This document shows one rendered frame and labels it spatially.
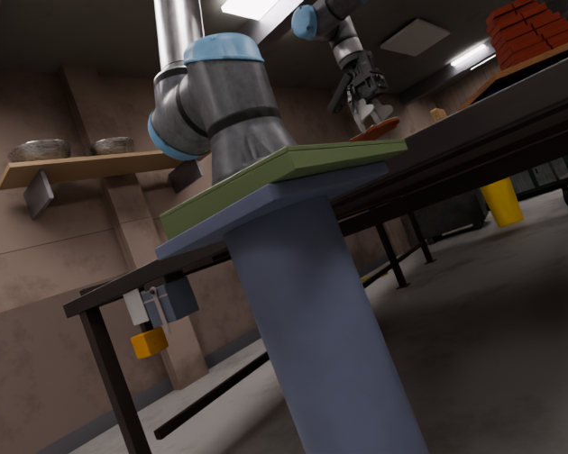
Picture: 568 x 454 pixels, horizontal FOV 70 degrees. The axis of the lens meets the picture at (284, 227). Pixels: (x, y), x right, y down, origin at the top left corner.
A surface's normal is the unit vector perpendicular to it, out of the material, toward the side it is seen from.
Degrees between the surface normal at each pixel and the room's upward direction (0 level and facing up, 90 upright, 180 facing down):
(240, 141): 73
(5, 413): 90
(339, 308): 90
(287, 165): 90
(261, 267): 90
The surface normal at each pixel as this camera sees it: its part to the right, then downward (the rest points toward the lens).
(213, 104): -0.50, 0.14
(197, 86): -0.72, 0.21
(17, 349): 0.67, -0.29
